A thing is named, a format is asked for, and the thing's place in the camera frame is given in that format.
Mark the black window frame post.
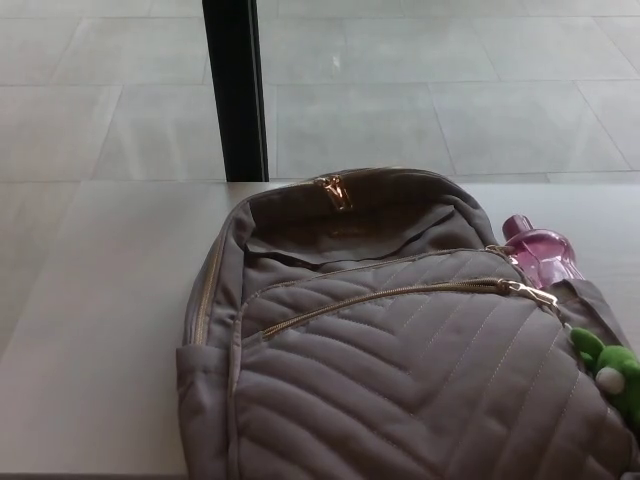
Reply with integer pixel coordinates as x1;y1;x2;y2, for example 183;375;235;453
201;0;270;183

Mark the pink transparent water bottle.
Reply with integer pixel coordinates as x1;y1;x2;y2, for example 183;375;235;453
501;214;587;290

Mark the grey quilted backpack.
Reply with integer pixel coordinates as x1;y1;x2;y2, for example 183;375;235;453
174;167;640;480

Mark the green plush keychain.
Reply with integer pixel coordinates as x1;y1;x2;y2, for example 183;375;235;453
570;326;640;396

